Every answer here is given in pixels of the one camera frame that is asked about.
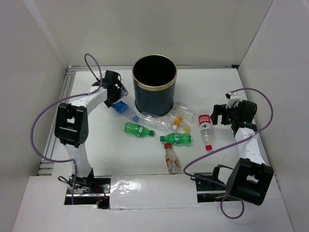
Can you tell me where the large clear crushed bottle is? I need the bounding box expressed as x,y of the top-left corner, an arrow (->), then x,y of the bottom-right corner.
173,101 -> 197,123

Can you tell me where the small red cap bottle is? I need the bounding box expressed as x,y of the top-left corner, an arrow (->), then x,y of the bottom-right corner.
164,143 -> 181,174

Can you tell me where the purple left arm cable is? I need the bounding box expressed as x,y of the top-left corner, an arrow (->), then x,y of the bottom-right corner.
30,53 -> 107,203

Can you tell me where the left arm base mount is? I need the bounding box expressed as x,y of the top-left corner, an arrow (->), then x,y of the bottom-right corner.
58,175 -> 111,209

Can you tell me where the crushed clear bottle white cap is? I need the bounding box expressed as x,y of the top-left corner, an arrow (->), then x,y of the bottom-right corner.
139,112 -> 178,132

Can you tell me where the clear bottle yellow label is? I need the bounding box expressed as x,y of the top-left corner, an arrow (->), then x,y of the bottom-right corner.
167,115 -> 190,132

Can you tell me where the dark blue gold-rimmed bin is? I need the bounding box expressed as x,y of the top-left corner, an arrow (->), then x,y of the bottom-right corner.
132,54 -> 177,116

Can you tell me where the blue label clear bottle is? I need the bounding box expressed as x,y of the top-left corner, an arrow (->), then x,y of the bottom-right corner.
112,101 -> 140,122

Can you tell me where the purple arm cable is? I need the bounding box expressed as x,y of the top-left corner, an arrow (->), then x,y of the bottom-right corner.
30,53 -> 107,203
183,87 -> 275,219

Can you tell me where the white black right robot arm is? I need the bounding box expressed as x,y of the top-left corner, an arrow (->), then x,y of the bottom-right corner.
210,100 -> 274,205

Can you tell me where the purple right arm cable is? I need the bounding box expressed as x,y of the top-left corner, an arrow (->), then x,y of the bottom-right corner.
183,87 -> 275,219

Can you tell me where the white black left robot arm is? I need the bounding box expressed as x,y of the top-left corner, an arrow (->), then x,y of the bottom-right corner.
55,70 -> 128,193

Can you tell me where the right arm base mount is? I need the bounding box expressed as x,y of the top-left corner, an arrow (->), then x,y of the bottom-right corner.
190,177 -> 225,203

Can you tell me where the red label water bottle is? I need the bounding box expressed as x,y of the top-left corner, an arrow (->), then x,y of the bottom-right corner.
198,110 -> 213,151

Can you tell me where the green bottle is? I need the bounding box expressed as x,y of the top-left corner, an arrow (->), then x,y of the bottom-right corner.
124,122 -> 155,138
160,133 -> 191,145

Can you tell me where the silver tape sheet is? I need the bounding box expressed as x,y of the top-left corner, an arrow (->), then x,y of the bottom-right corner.
110,174 -> 198,209

